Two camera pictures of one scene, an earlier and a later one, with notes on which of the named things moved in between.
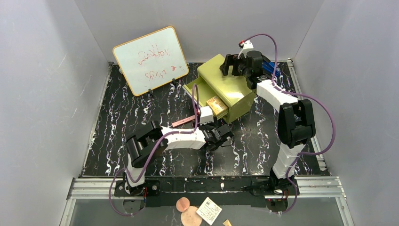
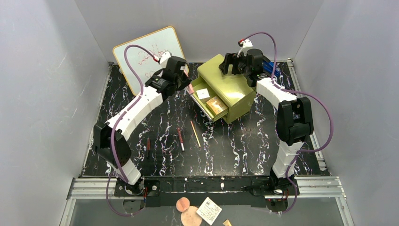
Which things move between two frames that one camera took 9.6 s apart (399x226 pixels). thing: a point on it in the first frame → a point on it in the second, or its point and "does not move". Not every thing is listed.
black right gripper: [233, 63] does not move
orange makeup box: [218, 106] does not move
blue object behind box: [270, 66] does not move
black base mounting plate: [227, 191] does not move
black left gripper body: [220, 133] → [183, 79]
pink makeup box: [183, 121] → [190, 86]
